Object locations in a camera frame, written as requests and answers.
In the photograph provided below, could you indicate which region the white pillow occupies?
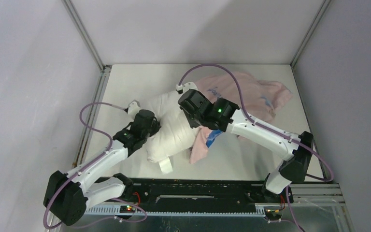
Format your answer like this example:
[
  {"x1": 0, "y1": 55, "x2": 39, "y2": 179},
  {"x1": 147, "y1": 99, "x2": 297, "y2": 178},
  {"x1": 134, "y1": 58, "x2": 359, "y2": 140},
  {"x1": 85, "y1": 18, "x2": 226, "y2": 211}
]
[{"x1": 143, "y1": 91, "x2": 199, "y2": 174}]

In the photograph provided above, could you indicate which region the pink and blue pillowcase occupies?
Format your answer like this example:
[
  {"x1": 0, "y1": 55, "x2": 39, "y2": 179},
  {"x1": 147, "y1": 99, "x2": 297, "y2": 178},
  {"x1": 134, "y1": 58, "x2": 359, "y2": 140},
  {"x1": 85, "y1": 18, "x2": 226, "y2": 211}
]
[{"x1": 190, "y1": 72, "x2": 293, "y2": 164}]

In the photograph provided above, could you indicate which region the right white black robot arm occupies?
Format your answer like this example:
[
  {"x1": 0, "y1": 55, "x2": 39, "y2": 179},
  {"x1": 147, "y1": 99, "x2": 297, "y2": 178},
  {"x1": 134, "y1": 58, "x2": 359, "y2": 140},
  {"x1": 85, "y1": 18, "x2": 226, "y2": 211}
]
[{"x1": 178, "y1": 89, "x2": 312, "y2": 202}]

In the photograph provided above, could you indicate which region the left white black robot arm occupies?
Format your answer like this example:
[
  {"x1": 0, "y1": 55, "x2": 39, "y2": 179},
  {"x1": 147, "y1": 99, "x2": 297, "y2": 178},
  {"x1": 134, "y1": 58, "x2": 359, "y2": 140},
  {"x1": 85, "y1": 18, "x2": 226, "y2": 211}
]
[{"x1": 43, "y1": 109, "x2": 160, "y2": 226}]

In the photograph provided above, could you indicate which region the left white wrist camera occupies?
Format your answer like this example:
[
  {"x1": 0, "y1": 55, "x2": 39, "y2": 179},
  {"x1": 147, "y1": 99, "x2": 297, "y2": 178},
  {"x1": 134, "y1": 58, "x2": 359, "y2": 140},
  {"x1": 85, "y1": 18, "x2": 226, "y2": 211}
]
[{"x1": 126, "y1": 100, "x2": 141, "y2": 116}]

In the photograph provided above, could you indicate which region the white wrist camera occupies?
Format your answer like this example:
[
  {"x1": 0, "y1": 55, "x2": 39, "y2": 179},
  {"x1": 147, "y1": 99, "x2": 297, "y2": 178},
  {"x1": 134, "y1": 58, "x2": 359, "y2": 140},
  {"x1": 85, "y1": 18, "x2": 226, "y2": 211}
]
[
  {"x1": 175, "y1": 82, "x2": 198, "y2": 94},
  {"x1": 126, "y1": 100, "x2": 141, "y2": 116}
]

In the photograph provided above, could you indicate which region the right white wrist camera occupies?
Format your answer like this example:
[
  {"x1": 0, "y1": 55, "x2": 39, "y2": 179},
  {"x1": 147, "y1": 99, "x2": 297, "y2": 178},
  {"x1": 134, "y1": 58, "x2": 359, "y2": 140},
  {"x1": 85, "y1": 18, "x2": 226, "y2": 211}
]
[{"x1": 175, "y1": 82, "x2": 198, "y2": 94}]

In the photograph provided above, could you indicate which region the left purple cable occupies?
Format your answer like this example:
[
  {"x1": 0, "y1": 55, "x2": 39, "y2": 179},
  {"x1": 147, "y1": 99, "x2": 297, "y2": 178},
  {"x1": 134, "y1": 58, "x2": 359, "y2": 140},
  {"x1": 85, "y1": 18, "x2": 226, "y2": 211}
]
[{"x1": 43, "y1": 102, "x2": 148, "y2": 231}]

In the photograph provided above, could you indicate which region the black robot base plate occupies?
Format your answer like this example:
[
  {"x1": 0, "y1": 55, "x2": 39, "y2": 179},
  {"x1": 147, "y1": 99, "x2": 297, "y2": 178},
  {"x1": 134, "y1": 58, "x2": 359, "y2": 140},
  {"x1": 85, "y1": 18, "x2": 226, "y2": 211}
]
[{"x1": 119, "y1": 178, "x2": 294, "y2": 213}]

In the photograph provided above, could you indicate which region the grey slotted cable duct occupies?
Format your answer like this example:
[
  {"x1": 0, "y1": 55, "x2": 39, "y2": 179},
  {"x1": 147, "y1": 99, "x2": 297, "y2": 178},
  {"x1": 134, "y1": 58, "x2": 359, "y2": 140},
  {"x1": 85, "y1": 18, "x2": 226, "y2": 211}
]
[{"x1": 84, "y1": 204, "x2": 266, "y2": 217}]

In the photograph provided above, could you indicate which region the left aluminium frame post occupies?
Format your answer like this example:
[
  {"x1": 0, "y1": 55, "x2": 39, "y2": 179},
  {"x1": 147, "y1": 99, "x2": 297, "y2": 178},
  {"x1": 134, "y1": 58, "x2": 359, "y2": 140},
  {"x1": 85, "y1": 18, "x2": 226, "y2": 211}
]
[{"x1": 61, "y1": 0, "x2": 108, "y2": 72}]

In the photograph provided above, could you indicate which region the aluminium frame post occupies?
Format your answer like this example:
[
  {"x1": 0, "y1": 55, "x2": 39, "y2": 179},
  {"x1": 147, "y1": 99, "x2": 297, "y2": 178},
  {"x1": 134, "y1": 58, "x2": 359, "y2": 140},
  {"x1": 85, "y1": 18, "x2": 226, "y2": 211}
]
[
  {"x1": 61, "y1": 0, "x2": 108, "y2": 72},
  {"x1": 290, "y1": 0, "x2": 332, "y2": 70}
]

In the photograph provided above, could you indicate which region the right aluminium frame post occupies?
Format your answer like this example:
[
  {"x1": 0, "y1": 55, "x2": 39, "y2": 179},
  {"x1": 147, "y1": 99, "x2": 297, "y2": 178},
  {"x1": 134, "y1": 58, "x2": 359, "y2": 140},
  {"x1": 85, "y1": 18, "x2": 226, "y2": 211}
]
[{"x1": 290, "y1": 0, "x2": 332, "y2": 70}]

